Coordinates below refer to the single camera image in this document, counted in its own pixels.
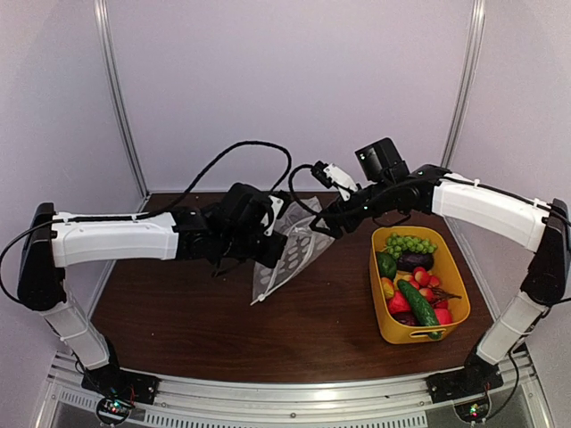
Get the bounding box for dark red toy beet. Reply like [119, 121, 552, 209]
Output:
[393, 312, 420, 327]

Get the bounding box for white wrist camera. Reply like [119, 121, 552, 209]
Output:
[310, 161, 360, 202]
[261, 191, 291, 236]

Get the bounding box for green toy pepper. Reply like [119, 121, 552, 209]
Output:
[376, 251, 397, 281]

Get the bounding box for black left camera cable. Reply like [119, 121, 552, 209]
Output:
[57, 140, 293, 222]

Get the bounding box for black camera cable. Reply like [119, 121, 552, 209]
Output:
[287, 163, 402, 219]
[57, 140, 293, 222]

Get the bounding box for circuit board with leds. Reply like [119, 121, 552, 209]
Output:
[454, 400, 490, 424]
[95, 398, 134, 424]

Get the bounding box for green toy cucumber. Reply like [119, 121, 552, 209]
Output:
[397, 279, 443, 341]

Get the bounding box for yellow plastic basket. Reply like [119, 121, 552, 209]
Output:
[369, 226, 471, 344]

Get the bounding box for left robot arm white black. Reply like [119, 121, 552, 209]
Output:
[17, 183, 290, 396]

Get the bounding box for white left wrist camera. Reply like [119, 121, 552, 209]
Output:
[261, 191, 291, 236]

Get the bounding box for pink toy fruit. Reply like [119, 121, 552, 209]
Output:
[434, 308, 453, 325]

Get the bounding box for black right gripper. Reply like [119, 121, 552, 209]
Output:
[310, 178, 396, 239]

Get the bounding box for right circuit board with leds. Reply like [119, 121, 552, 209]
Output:
[454, 400, 490, 424]

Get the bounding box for red toy strawberry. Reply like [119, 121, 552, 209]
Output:
[386, 291, 411, 315]

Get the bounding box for black right camera cable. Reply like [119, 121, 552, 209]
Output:
[287, 163, 402, 219]

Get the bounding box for purple toy eggplant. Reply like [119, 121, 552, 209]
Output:
[396, 251, 434, 272]

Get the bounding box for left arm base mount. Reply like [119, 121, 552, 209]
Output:
[81, 364, 160, 405]

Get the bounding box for aluminium frame post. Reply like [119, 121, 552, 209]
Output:
[93, 0, 150, 198]
[441, 0, 486, 168]

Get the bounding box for clear polka dot zip bag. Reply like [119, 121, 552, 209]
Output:
[251, 202, 335, 305]

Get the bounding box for front aluminium rail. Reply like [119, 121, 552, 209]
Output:
[31, 351, 555, 427]

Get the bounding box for left circuit board with leds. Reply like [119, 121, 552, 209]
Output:
[95, 398, 134, 424]

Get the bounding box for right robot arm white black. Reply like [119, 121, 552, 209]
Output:
[309, 138, 570, 394]

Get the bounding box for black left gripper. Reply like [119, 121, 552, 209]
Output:
[220, 228, 288, 268]

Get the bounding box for left aluminium frame post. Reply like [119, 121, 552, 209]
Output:
[93, 0, 150, 198]

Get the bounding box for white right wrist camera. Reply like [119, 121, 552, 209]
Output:
[310, 161, 360, 202]

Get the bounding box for right aluminium frame post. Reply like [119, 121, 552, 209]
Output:
[441, 0, 486, 168]

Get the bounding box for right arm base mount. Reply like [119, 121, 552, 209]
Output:
[426, 364, 504, 404]

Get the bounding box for green toy grapes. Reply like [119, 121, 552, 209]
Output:
[384, 233, 437, 259]

